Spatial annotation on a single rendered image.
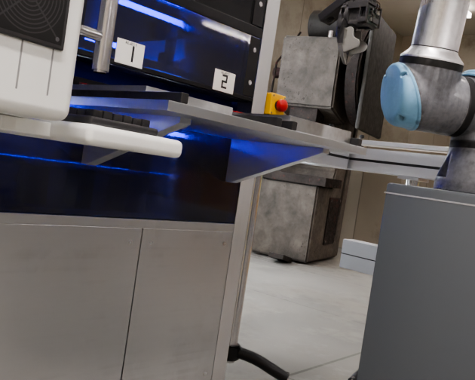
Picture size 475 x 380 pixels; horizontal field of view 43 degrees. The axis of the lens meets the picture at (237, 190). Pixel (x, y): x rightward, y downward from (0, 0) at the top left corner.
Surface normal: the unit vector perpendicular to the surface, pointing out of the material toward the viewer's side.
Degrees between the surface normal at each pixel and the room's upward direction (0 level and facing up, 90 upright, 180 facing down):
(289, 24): 90
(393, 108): 97
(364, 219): 90
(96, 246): 90
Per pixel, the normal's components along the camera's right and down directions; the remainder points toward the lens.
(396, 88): -0.98, -0.01
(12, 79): 0.79, 0.14
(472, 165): -0.46, -0.35
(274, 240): -0.46, -0.04
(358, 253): -0.68, -0.07
